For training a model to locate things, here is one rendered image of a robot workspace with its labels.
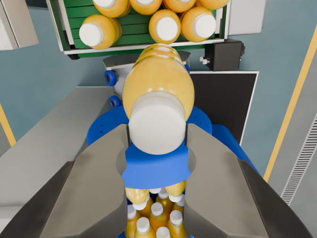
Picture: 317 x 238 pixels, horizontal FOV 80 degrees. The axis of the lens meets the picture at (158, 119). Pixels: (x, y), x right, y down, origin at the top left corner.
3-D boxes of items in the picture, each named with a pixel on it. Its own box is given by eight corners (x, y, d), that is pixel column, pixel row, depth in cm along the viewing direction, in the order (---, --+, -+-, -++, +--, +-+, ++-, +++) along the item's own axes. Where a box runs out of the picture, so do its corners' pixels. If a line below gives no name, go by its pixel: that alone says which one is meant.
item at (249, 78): (175, 200, 217) (176, 212, 204) (184, 66, 148) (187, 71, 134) (220, 199, 219) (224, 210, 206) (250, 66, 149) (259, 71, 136)
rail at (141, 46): (69, 52, 50) (64, 54, 48) (68, 49, 50) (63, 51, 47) (220, 41, 50) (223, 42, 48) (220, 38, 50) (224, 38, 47)
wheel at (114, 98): (116, 113, 55) (122, 111, 56) (113, 98, 53) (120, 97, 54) (109, 108, 58) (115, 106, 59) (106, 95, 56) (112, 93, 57)
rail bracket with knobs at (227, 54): (196, 64, 58) (204, 72, 49) (197, 38, 55) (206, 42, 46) (229, 62, 58) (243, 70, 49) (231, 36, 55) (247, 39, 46)
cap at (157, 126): (145, 148, 15) (143, 164, 14) (121, 108, 14) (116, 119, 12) (191, 131, 14) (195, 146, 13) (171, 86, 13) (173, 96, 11)
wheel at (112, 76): (112, 88, 52) (118, 86, 53) (109, 72, 49) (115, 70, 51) (104, 85, 55) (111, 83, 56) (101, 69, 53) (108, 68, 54)
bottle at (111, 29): (127, 37, 54) (117, 45, 37) (105, 47, 55) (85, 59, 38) (115, 10, 51) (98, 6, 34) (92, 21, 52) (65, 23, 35)
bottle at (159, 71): (149, 94, 33) (136, 170, 16) (129, 54, 30) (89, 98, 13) (187, 77, 31) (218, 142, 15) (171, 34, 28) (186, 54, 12)
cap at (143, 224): (136, 221, 61) (136, 217, 60) (148, 219, 61) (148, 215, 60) (137, 233, 57) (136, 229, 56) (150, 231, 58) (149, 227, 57)
